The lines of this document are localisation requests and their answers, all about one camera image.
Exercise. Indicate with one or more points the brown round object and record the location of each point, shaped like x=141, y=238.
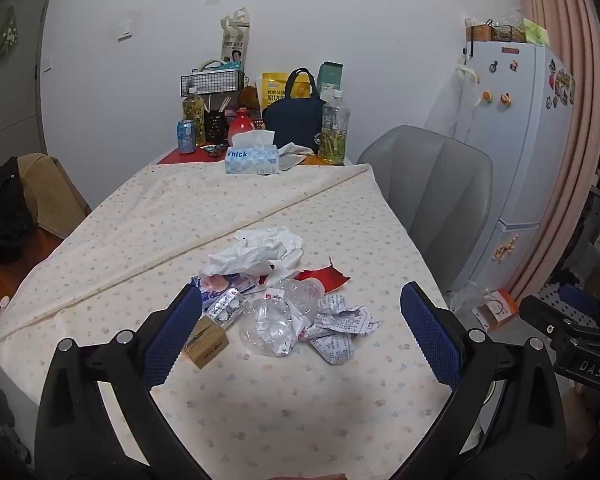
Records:
x=250, y=96

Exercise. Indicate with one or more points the navy lunch bag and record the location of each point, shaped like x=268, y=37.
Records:
x=292, y=122

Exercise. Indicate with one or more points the white light switch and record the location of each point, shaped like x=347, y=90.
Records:
x=124, y=30

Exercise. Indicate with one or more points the floral patterned tablecloth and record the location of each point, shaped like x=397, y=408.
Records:
x=280, y=410

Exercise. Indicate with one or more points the orange table mat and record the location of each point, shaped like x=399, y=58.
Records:
x=312, y=161

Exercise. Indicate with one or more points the printed paper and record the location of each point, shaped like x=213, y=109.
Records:
x=340, y=330

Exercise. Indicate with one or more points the black pen holder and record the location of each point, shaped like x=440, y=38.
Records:
x=215, y=127

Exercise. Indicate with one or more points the blue tissue box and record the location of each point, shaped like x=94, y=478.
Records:
x=250, y=160

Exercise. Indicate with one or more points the green hanging toy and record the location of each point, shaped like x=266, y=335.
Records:
x=4, y=32

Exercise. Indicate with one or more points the brown woven basket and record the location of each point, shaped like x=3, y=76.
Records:
x=480, y=32

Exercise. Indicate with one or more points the red wrapper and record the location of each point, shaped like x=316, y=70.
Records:
x=325, y=277

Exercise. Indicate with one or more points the purple packet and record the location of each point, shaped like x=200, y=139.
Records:
x=215, y=285

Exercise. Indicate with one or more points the crushed clear plastic bottle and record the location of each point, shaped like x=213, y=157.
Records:
x=275, y=325

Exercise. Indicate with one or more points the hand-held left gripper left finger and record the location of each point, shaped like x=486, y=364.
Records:
x=175, y=335

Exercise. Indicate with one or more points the grey chair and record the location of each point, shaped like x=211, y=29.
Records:
x=425, y=185

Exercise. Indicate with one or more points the large clear tea bottle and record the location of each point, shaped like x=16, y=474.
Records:
x=334, y=135

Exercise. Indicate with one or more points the white tissue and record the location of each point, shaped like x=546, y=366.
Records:
x=270, y=237

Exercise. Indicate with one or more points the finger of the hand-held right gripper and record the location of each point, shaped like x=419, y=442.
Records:
x=545, y=317
x=577, y=296

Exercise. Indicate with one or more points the orange round fridge magnet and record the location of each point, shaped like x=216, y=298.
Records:
x=487, y=96

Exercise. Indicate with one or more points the blue soda can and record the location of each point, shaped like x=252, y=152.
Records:
x=186, y=137

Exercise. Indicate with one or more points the red table mat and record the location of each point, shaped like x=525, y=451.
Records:
x=180, y=157

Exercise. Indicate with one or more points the brown and black bag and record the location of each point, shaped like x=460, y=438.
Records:
x=2, y=210

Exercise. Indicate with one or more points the green carton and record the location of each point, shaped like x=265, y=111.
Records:
x=330, y=77

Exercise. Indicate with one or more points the tan fabric chair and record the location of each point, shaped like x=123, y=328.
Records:
x=50, y=190

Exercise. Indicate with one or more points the white paper napkin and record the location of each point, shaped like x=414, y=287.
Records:
x=292, y=156

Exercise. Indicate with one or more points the white plastic bag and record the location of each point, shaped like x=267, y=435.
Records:
x=235, y=260

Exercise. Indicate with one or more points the pink curtain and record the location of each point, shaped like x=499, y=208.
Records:
x=560, y=35

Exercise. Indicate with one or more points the white fridge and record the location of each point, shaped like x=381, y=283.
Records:
x=520, y=160

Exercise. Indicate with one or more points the yellow cluster fridge magnet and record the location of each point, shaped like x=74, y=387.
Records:
x=505, y=249

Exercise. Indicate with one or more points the small brown carton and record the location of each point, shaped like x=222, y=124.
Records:
x=205, y=342

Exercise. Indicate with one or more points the grey door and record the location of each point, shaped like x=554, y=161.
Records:
x=15, y=100

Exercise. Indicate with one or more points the clear plastic bag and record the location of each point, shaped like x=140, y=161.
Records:
x=467, y=297

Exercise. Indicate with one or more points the pill blister pack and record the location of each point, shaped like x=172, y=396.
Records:
x=225, y=306

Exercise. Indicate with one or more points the yellow pouch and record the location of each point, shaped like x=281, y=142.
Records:
x=272, y=87

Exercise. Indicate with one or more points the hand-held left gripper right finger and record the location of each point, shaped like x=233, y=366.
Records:
x=430, y=340

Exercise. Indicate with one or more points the white paper bag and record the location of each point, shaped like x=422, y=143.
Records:
x=236, y=40

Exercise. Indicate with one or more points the red vase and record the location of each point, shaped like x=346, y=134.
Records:
x=240, y=127

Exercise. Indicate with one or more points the teal packet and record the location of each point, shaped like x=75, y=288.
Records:
x=229, y=65

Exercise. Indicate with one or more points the orange box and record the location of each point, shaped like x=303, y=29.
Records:
x=500, y=310

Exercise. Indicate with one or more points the group of fridge magnets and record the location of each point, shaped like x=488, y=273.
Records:
x=562, y=82

